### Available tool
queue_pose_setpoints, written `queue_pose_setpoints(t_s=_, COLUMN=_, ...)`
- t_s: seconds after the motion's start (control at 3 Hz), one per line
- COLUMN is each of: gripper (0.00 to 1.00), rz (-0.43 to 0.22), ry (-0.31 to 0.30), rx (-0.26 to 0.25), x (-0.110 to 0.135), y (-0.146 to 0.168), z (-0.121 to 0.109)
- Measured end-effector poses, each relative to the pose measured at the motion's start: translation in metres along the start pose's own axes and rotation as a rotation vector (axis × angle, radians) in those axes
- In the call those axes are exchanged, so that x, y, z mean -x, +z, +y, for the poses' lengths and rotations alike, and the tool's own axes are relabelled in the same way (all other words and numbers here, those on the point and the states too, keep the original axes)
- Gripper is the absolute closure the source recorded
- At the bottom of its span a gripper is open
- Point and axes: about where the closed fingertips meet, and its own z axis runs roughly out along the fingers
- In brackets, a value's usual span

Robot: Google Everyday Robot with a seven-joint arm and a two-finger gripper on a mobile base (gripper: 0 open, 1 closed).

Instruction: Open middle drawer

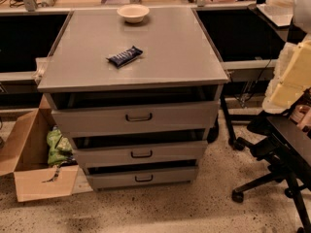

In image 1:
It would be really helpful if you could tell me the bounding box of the white bowl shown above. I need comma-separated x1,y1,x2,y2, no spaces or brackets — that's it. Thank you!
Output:
117,4,150,23

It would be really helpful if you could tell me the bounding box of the green chip bag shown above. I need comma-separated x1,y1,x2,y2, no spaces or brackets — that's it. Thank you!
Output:
47,127,72,166

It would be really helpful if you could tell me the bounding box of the grey drawer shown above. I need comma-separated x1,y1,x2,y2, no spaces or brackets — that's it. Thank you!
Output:
74,141,207,168
52,102,219,138
86,167,198,190

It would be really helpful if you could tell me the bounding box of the grey drawer cabinet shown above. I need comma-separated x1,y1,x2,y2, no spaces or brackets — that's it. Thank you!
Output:
39,7,227,176

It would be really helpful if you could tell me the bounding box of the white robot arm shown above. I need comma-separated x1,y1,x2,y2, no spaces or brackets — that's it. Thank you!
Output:
262,0,311,114

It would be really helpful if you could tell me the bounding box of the black hanging cable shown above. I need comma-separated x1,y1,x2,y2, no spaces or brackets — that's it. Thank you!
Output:
228,59,273,104

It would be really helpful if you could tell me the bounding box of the open cardboard box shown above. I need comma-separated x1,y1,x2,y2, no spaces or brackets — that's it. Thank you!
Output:
0,97,79,202

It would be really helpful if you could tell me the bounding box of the grey top drawer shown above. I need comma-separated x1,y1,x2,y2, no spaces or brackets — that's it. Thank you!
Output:
52,102,219,138

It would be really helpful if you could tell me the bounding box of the grey bottom drawer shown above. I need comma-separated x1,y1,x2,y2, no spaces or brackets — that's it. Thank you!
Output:
86,167,198,190

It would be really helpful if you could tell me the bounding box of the black office chair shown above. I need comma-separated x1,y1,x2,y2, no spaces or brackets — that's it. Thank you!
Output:
231,116,311,233

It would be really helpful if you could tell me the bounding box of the blue snack bar wrapper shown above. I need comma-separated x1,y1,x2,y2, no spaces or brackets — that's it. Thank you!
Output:
107,46,143,68

